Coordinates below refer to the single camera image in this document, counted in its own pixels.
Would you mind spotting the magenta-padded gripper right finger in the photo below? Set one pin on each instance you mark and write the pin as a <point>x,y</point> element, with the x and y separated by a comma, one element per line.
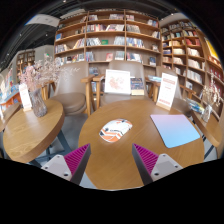
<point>163,165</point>

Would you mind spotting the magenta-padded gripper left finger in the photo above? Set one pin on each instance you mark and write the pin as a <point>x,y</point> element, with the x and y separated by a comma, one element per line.
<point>60,165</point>

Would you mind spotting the beige wooden-armed armchair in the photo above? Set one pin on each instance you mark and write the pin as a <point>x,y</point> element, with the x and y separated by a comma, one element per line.
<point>128,66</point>
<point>182,105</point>
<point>70,96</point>

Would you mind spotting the white red standing table sign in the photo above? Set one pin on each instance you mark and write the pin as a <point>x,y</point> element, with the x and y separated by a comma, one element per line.
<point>167,90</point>

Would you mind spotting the round wooden side table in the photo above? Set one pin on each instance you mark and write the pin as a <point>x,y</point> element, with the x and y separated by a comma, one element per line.
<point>30,133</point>
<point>10,115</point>
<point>210,130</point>

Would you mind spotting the angled wooden bookshelf unit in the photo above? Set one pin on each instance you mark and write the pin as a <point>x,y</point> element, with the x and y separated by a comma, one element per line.
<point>190,53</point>

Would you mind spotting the dark cover book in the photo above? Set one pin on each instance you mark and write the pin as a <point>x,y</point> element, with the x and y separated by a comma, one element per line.
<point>137,86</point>

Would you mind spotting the distant wooden bookshelf unit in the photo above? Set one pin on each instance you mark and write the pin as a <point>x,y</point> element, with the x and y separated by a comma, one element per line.
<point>25,63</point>

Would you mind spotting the stack of colourful books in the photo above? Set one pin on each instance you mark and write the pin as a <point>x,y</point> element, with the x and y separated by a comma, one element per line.
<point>195,106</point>

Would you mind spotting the white orange patterned computer mouse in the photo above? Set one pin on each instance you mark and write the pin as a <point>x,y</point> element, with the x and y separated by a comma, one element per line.
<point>115,130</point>

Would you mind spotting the stack of light blue books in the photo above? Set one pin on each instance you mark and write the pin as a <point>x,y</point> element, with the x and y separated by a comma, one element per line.
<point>154,78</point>

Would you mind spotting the pale blue pink mouse pad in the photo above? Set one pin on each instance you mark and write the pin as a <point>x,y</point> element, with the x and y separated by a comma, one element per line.
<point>175,130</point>

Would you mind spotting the orange book display stand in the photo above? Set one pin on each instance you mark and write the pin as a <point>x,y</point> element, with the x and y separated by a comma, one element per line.
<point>8,100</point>

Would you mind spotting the wide wooden bookshelf unit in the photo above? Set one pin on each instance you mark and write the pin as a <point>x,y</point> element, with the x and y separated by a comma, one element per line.
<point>106,36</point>

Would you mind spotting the white hanging ceiling sign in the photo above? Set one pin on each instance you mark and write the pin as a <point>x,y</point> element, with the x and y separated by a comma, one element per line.
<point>43,20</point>

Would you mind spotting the glass vase with pink flowers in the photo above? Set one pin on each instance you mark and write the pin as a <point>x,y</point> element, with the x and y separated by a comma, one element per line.
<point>37,103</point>

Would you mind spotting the small white table sign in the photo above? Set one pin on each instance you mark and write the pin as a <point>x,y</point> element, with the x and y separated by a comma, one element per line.
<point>25,96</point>

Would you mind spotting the white framed red-print picture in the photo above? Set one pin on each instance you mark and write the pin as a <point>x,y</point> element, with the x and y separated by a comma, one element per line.
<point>117,81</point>

